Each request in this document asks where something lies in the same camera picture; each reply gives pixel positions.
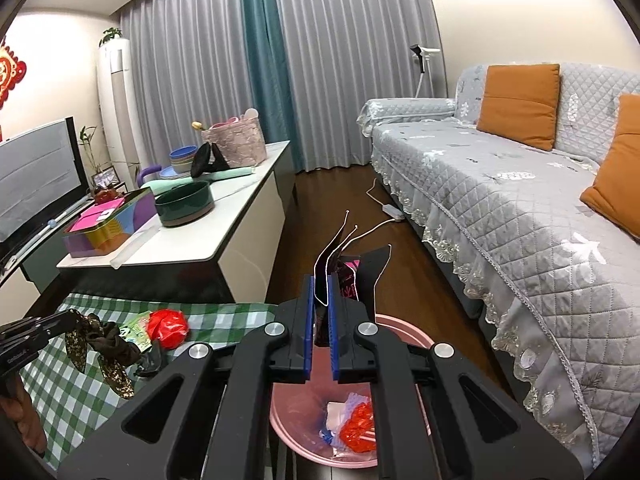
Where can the green checkered tablecloth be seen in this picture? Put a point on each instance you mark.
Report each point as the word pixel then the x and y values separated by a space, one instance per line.
pixel 215 317

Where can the person's left hand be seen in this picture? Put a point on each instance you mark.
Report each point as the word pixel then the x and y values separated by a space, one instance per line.
pixel 22 415

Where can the dark green bowl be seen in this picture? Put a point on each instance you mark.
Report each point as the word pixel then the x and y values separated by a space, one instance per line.
pixel 185 205

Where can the stack of pastel bowls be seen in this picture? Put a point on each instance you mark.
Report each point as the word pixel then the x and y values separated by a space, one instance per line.
pixel 182 157

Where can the dark red teapot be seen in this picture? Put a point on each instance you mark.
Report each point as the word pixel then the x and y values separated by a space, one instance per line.
pixel 105 195

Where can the black plastic piece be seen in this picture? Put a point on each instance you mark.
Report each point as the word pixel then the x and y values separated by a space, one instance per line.
pixel 152 357

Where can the orange cushion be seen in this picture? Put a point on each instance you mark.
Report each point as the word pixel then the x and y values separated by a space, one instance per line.
pixel 620 175
pixel 520 105

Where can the small photo frame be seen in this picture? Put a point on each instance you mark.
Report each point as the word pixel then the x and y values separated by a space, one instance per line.
pixel 106 178

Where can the red knot wall decoration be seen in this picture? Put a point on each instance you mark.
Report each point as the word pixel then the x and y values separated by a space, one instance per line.
pixel 10 72

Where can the cream cloth bag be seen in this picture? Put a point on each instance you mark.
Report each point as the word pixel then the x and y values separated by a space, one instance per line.
pixel 336 412

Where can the flat screen television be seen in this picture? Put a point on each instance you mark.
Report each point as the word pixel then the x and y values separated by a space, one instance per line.
pixel 35 180

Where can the grey curtain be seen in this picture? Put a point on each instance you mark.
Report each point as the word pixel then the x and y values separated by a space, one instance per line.
pixel 360 60
pixel 185 60

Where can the pink lace basket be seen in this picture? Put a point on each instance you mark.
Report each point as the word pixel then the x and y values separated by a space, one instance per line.
pixel 235 142

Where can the grey quilted sofa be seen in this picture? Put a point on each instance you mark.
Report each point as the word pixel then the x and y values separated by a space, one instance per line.
pixel 500 200

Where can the dark television cabinet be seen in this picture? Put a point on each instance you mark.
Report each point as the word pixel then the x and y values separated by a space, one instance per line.
pixel 45 272

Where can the clear plastic tube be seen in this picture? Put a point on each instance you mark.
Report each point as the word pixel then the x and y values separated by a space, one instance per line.
pixel 132 250

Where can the white power strip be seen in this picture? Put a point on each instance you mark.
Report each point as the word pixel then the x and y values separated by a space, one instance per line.
pixel 392 211

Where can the white floor lamp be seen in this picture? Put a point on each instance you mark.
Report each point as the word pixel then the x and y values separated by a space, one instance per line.
pixel 422 55

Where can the pink plastic bin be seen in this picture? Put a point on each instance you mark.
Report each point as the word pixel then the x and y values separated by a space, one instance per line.
pixel 295 410

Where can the white standing air conditioner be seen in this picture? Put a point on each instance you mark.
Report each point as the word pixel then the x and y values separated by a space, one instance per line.
pixel 117 110

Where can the bamboo plant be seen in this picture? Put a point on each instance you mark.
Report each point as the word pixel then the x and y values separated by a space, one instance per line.
pixel 90 147

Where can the small red plastic bag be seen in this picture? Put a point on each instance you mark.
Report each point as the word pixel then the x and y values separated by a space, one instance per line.
pixel 167 327

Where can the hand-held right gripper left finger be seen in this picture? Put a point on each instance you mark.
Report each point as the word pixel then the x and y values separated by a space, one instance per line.
pixel 310 330

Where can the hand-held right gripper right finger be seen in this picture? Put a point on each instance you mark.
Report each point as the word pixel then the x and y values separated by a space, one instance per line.
pixel 334 355

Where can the large red plastic bag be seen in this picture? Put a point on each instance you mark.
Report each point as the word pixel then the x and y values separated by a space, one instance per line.
pixel 357 427

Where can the white coffee table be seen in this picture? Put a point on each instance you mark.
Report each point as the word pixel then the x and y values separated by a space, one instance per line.
pixel 235 210

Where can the green snack packet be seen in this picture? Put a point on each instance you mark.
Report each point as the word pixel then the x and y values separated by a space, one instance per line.
pixel 135 332

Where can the colourful tin box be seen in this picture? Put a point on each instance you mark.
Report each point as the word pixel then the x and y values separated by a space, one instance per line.
pixel 110 230

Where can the mint green case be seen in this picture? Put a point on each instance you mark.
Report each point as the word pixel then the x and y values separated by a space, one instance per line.
pixel 220 176

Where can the black packaging wrapper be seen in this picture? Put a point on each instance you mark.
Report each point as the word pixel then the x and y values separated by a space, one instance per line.
pixel 375 267

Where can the small yellow object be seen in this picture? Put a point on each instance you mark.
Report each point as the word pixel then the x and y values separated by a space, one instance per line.
pixel 198 125

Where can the black hat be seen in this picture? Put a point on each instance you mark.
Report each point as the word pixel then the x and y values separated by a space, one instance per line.
pixel 202 160

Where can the camouflage fabric hair bow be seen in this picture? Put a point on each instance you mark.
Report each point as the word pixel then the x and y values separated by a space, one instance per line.
pixel 110 345

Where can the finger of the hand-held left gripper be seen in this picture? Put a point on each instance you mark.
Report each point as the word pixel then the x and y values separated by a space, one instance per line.
pixel 35 326

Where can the teal curtain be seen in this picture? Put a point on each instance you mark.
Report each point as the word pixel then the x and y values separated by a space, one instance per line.
pixel 267 60

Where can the green potted plant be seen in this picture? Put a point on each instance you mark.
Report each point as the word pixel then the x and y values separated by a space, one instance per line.
pixel 111 36

